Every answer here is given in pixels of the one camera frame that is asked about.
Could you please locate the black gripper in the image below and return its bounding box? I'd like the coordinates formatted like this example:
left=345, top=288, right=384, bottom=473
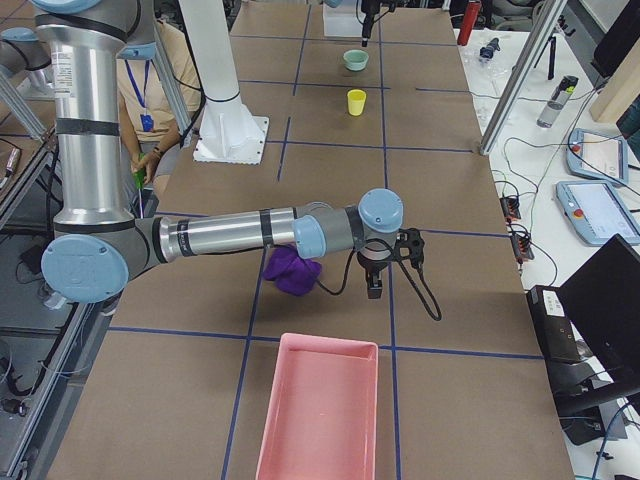
left=360, top=0, right=381, bottom=48
left=357, top=248, right=392, bottom=299

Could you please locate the yellow plastic cup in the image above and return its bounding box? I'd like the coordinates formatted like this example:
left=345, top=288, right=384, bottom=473
left=347, top=89, right=367, bottom=117

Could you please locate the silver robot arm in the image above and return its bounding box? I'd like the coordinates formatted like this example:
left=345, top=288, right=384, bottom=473
left=35, top=1, right=403, bottom=303

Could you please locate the black box on desk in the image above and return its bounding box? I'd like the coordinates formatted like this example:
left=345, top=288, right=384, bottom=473
left=526, top=285, right=581, bottom=364

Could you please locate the translucent white plastic bin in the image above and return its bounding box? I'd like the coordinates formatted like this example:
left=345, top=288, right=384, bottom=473
left=323, top=0, right=381, bottom=38

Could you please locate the pale green ceramic bowl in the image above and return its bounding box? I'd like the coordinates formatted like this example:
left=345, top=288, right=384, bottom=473
left=342, top=49, right=369, bottom=72

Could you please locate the purple crumpled cloth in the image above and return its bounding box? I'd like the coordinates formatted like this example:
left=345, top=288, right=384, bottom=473
left=262, top=246, right=322, bottom=296

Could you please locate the red metal bottle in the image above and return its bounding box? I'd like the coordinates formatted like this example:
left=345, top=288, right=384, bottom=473
left=457, top=0, right=482, bottom=46

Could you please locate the pink plastic bin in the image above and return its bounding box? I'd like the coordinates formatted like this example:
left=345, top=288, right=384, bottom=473
left=255, top=333, right=379, bottom=479

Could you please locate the clear water bottle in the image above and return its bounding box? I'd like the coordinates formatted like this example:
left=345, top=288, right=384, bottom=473
left=536, top=75, right=579, bottom=128

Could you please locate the blue teach pendant near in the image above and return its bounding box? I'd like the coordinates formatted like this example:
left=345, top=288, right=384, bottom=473
left=555, top=180, right=639, bottom=246

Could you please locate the blue teach pendant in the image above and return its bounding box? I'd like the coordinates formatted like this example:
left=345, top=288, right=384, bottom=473
left=555, top=180, right=639, bottom=246
left=566, top=128, right=629, bottom=186

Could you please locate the black computer monitor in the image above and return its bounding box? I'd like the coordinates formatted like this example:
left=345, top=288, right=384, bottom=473
left=557, top=234, right=639, bottom=372

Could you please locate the seated person in beige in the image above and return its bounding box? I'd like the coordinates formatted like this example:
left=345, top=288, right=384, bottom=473
left=116, top=21, right=201, bottom=198

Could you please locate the blue teach pendant far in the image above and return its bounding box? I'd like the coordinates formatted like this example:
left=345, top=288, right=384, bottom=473
left=566, top=128, right=629, bottom=186

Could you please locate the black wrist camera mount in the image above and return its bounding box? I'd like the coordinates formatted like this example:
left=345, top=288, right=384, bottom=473
left=394, top=228, right=425, bottom=270

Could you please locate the white camera stand column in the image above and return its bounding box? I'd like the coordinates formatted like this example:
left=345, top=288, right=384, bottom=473
left=179, top=0, right=240, bottom=103

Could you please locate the white camera stand base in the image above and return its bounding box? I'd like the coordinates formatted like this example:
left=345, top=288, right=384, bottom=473
left=193, top=97, right=269, bottom=165

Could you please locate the grey aluminium frame post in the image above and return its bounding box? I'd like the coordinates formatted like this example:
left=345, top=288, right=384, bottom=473
left=479, top=0, right=567, bottom=156

